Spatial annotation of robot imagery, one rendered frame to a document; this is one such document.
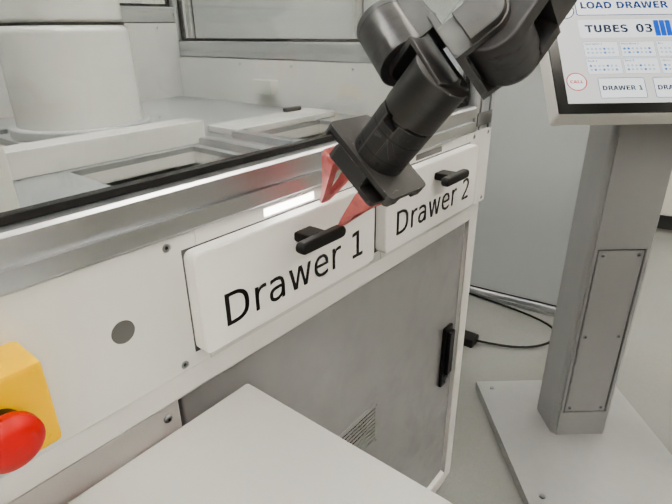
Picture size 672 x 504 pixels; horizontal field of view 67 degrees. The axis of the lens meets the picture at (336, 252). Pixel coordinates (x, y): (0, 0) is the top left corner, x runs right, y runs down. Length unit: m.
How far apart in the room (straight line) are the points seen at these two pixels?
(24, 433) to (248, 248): 0.25
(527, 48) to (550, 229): 1.76
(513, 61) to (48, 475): 0.52
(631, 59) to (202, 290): 0.99
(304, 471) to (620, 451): 1.30
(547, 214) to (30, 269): 1.96
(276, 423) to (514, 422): 1.22
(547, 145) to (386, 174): 1.65
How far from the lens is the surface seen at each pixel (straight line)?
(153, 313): 0.50
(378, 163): 0.50
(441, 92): 0.45
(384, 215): 0.71
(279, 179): 0.56
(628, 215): 1.38
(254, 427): 0.53
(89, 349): 0.48
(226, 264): 0.51
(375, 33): 0.51
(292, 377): 0.71
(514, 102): 2.13
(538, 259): 2.26
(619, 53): 1.24
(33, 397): 0.42
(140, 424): 0.57
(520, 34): 0.45
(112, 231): 0.46
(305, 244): 0.53
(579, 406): 1.63
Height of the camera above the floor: 1.12
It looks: 24 degrees down
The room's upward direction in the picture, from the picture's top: 1 degrees counter-clockwise
